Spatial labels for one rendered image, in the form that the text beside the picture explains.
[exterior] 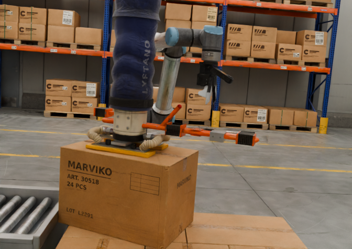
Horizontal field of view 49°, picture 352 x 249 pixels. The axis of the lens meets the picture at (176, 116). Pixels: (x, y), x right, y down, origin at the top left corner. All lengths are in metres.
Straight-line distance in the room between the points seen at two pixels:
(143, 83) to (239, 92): 8.91
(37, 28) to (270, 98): 6.27
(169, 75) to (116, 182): 0.97
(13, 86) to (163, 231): 9.34
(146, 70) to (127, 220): 0.72
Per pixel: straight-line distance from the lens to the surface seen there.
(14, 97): 10.90
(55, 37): 9.32
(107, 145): 1.93
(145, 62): 1.89
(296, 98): 11.25
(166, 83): 2.60
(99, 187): 1.92
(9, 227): 2.14
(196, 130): 1.85
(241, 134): 1.80
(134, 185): 1.82
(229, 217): 2.31
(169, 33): 1.89
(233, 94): 10.70
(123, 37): 1.89
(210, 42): 1.81
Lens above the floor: 1.38
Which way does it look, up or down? 8 degrees down
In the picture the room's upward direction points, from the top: 4 degrees clockwise
